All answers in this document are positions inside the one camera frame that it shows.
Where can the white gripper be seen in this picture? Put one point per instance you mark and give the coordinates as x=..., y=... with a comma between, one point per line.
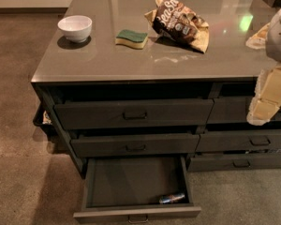
x=279, y=37

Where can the redbull can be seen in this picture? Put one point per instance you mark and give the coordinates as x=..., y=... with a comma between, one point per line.
x=173, y=198

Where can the top right drawer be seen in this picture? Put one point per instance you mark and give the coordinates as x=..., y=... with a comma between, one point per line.
x=229, y=110

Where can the middle right drawer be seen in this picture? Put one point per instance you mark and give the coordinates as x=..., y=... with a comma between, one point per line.
x=220, y=141

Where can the dark grey counter cabinet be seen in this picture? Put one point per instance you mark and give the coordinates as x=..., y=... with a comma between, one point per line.
x=100, y=70

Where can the top left drawer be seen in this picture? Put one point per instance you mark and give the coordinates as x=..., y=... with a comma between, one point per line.
x=134, y=113

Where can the open bottom left drawer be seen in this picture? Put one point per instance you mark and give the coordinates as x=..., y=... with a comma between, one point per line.
x=119, y=189

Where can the middle left drawer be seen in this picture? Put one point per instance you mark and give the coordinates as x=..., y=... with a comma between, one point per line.
x=127, y=145

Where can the brown chip bag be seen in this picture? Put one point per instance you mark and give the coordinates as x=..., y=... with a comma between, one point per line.
x=173, y=19

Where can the green yellow sponge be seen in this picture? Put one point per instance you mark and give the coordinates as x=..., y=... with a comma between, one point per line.
x=131, y=39

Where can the white ceramic bowl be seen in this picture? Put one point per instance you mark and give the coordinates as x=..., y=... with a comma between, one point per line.
x=76, y=28

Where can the black side basket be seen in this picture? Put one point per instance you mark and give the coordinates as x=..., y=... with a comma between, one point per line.
x=43, y=121

